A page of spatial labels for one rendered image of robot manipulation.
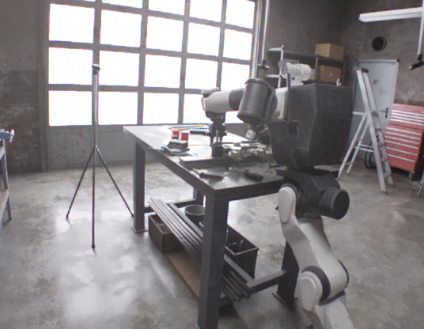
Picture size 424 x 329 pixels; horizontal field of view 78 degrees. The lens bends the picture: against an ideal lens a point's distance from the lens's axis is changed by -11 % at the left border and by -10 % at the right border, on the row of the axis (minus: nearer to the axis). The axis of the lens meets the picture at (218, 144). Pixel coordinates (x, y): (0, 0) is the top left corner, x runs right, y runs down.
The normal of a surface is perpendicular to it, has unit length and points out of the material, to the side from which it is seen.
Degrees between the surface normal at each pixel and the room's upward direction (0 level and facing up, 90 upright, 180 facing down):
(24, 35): 90
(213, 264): 90
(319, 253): 45
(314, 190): 90
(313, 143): 95
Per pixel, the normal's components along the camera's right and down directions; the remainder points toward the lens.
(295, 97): -0.90, 0.04
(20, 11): 0.51, 0.22
